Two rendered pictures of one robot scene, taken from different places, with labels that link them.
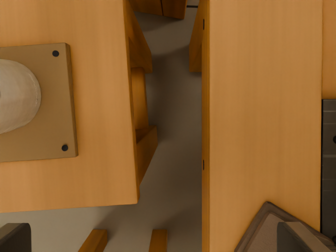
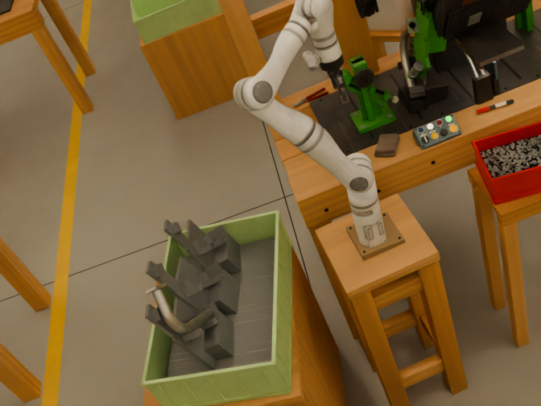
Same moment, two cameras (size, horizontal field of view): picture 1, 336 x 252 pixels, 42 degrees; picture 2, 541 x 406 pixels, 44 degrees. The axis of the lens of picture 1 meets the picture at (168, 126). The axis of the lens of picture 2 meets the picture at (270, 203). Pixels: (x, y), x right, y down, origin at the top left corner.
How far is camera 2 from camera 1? 2.05 m
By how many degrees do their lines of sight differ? 50
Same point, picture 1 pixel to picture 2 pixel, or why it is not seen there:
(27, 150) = (390, 224)
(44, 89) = not seen: hidden behind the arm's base
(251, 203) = (377, 159)
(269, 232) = (381, 147)
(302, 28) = (317, 171)
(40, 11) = (338, 244)
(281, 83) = not seen: hidden behind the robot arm
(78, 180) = (396, 210)
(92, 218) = (510, 351)
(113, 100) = not seen: hidden behind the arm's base
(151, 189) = (466, 322)
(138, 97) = (393, 320)
